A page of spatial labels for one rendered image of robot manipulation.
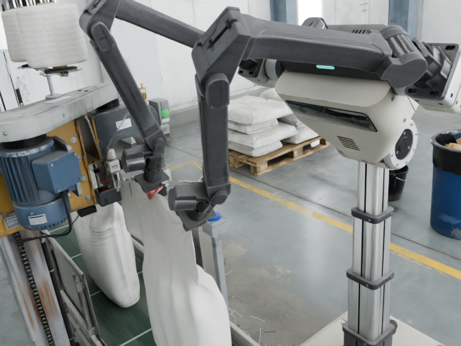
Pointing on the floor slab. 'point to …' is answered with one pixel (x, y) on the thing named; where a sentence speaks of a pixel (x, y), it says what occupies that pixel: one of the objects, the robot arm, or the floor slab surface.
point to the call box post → (219, 268)
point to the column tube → (12, 255)
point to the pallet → (257, 167)
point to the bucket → (396, 182)
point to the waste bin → (446, 185)
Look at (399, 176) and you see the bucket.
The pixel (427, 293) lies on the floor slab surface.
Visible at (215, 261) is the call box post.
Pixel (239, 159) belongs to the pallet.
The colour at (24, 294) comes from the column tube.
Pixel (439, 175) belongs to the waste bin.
